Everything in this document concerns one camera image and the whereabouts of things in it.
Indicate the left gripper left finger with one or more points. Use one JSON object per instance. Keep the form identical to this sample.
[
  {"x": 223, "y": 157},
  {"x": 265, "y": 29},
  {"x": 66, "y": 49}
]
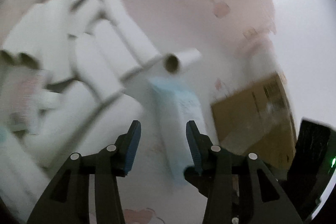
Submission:
[{"x": 66, "y": 198}]

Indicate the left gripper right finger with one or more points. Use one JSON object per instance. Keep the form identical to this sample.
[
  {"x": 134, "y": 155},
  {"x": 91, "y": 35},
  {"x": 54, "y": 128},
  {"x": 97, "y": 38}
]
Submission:
[{"x": 239, "y": 189}]

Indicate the light blue tissue pack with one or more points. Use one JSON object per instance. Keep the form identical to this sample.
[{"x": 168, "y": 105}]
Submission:
[{"x": 176, "y": 104}]

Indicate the brown cardboard box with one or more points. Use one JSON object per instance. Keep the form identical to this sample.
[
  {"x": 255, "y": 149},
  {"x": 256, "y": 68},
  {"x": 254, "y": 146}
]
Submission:
[{"x": 258, "y": 119}]

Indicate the pink Hello Kitty bedsheet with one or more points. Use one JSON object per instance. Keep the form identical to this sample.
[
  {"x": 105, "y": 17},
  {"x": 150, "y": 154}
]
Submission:
[{"x": 219, "y": 29}]

